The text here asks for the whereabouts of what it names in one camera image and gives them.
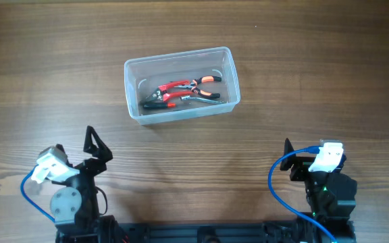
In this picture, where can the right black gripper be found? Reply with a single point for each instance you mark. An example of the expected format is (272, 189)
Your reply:
(302, 165)

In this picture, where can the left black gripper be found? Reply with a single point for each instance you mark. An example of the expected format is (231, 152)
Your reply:
(102, 152)

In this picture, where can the red handled snips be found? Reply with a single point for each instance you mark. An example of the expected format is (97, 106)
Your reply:
(166, 92)

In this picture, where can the clear plastic container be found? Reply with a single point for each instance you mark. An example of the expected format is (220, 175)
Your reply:
(143, 75)

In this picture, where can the silver socket wrench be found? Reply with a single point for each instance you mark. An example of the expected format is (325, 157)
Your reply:
(203, 100)

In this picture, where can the orange black needle-nose pliers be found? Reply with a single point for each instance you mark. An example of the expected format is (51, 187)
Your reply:
(197, 86)

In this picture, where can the black red handled screwdriver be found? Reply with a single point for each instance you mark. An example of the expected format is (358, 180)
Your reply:
(157, 105)

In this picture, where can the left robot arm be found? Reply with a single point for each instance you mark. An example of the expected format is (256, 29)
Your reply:
(75, 206)

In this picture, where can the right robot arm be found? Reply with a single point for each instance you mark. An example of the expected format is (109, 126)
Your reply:
(329, 193)

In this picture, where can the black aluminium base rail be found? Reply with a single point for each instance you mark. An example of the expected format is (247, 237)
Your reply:
(267, 232)

